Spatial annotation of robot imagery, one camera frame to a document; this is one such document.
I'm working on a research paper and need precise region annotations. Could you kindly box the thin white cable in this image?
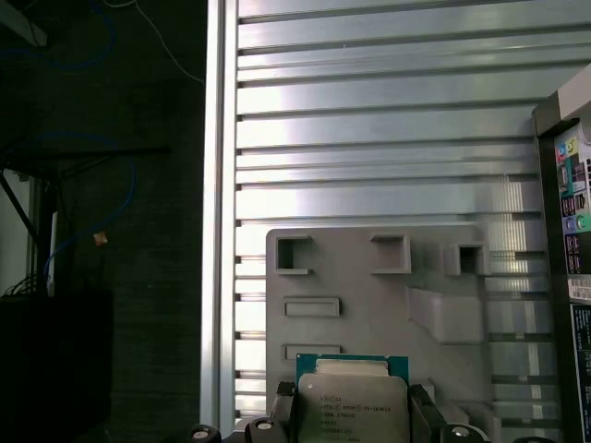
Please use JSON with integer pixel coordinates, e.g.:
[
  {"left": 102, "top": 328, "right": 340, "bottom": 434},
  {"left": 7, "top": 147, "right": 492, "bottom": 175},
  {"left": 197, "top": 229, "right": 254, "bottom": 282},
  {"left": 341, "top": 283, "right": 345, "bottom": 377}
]
[{"left": 103, "top": 0, "right": 207, "bottom": 87}]

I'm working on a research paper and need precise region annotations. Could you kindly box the black box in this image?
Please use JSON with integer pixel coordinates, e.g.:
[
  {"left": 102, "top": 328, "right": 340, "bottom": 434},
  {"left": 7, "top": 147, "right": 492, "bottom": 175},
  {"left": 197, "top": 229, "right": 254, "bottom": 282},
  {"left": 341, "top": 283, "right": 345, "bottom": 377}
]
[{"left": 0, "top": 289, "right": 115, "bottom": 443}]

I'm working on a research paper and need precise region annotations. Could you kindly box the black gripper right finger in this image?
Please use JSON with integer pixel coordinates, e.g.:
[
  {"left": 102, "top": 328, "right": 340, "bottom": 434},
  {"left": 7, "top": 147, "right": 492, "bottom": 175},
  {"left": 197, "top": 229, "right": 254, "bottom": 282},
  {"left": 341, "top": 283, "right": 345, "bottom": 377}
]
[{"left": 408, "top": 382, "right": 493, "bottom": 443}]

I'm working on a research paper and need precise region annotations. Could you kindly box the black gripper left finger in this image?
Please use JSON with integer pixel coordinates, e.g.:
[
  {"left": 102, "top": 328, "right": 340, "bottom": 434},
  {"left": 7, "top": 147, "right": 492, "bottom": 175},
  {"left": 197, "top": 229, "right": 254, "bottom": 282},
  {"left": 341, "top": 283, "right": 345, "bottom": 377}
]
[{"left": 188, "top": 381, "right": 297, "bottom": 443}]

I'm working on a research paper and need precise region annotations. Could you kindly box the grey plastic parts rack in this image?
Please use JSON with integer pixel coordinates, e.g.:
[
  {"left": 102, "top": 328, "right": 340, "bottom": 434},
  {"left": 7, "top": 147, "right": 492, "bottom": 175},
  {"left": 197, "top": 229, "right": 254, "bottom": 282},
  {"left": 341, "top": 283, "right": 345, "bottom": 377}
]
[{"left": 265, "top": 223, "right": 504, "bottom": 443}]

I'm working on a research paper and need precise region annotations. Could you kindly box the black open PC case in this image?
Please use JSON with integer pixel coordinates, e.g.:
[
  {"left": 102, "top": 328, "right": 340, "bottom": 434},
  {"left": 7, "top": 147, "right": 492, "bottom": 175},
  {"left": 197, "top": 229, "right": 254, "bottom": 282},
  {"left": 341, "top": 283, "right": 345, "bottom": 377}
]
[{"left": 530, "top": 59, "right": 591, "bottom": 443}]

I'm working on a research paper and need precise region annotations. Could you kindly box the silver green CPU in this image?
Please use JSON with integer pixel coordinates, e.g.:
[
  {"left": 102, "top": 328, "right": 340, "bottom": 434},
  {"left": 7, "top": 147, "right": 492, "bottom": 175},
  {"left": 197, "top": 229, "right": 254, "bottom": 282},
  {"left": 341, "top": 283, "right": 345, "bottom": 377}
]
[{"left": 295, "top": 353, "right": 411, "bottom": 443}]

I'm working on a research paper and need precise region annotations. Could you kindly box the blue cable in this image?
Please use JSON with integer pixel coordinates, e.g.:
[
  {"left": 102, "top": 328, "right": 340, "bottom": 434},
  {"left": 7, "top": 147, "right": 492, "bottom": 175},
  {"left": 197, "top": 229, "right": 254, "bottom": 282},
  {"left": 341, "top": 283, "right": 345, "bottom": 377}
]
[{"left": 0, "top": 0, "right": 139, "bottom": 296}]

